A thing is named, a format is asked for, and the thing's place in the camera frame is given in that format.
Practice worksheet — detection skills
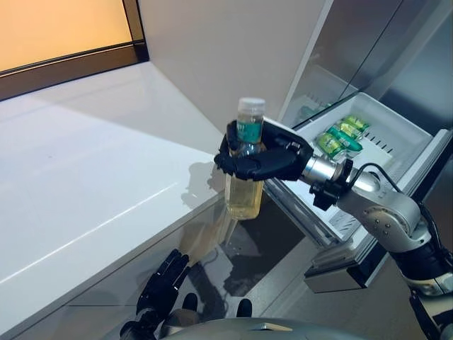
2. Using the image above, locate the light green drink can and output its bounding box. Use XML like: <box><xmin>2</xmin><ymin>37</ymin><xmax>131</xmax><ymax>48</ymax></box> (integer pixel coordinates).
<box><xmin>345</xmin><ymin>115</ymin><xmax>371</xmax><ymax>132</ymax></box>
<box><xmin>336</xmin><ymin>120</ymin><xmax>365</xmax><ymax>141</ymax></box>
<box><xmin>316</xmin><ymin>132</ymin><xmax>346</xmax><ymax>157</ymax></box>

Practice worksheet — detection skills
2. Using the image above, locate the black right robot foot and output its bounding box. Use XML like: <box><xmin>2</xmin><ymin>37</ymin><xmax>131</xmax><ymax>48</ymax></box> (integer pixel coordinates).
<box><xmin>236</xmin><ymin>298</ymin><xmax>253</xmax><ymax>318</ymax></box>

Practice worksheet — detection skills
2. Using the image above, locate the yellow tea bottle white cap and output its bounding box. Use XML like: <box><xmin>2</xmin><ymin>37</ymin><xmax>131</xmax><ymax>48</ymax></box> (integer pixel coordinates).
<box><xmin>224</xmin><ymin>97</ymin><xmax>267</xmax><ymax>221</ymax></box>

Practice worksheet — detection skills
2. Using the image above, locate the grey robot body shell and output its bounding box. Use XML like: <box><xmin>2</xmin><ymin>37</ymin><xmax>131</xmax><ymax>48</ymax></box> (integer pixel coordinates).
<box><xmin>155</xmin><ymin>307</ymin><xmax>355</xmax><ymax>340</ymax></box>

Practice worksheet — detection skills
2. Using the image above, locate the steel fridge drawer front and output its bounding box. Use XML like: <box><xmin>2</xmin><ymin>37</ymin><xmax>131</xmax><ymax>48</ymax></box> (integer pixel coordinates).
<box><xmin>304</xmin><ymin>129</ymin><xmax>453</xmax><ymax>295</ymax></box>

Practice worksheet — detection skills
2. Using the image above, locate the white fridge drawer bin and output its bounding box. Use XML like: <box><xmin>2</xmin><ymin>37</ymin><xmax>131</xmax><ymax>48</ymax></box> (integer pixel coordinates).
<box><xmin>265</xmin><ymin>92</ymin><xmax>450</xmax><ymax>249</ymax></box>

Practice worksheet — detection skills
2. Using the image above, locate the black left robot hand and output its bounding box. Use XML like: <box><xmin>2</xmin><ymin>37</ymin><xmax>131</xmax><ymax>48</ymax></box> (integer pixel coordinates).
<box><xmin>136</xmin><ymin>249</ymin><xmax>192</xmax><ymax>322</ymax></box>

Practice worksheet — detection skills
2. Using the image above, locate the dark green drink can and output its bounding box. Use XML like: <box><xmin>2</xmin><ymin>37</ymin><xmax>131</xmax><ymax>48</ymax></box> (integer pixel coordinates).
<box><xmin>325</xmin><ymin>127</ymin><xmax>364</xmax><ymax>153</ymax></box>

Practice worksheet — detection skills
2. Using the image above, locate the black left robot foot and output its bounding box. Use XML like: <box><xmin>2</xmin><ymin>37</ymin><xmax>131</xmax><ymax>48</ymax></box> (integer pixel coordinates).
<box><xmin>182</xmin><ymin>293</ymin><xmax>198</xmax><ymax>315</ymax></box>

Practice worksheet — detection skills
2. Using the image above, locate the black robot foot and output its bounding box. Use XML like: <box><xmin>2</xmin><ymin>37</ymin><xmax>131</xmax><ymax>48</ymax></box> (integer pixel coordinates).
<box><xmin>182</xmin><ymin>293</ymin><xmax>198</xmax><ymax>315</ymax></box>
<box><xmin>236</xmin><ymin>298</ymin><xmax>253</xmax><ymax>318</ymax></box>

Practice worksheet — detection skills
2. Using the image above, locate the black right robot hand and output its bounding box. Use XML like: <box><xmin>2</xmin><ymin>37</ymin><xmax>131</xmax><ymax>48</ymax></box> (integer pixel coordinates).
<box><xmin>214</xmin><ymin>118</ymin><xmax>314</xmax><ymax>181</ymax></box>

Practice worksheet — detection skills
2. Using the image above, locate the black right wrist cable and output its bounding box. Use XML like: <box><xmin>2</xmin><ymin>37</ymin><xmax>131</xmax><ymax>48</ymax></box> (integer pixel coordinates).
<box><xmin>348</xmin><ymin>162</ymin><xmax>453</xmax><ymax>273</ymax></box>

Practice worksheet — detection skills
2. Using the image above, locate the stainless steel fridge door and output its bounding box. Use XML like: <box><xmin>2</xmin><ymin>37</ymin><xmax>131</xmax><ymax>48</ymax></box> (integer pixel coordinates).
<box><xmin>279</xmin><ymin>0</ymin><xmax>396</xmax><ymax>128</ymax></box>
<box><xmin>348</xmin><ymin>0</ymin><xmax>449</xmax><ymax>95</ymax></box>

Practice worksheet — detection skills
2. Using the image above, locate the tall white cabinet panel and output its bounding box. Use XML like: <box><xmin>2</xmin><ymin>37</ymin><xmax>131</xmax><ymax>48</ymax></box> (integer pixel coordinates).
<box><xmin>137</xmin><ymin>0</ymin><xmax>333</xmax><ymax>146</ymax></box>

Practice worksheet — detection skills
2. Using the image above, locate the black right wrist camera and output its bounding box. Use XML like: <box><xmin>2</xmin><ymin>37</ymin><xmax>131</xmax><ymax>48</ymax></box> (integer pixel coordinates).
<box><xmin>309</xmin><ymin>180</ymin><xmax>340</xmax><ymax>212</ymax></box>

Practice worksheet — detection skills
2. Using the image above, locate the dark framed orange window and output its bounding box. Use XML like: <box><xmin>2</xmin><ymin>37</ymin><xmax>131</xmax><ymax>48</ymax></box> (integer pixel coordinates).
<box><xmin>0</xmin><ymin>0</ymin><xmax>148</xmax><ymax>102</ymax></box>

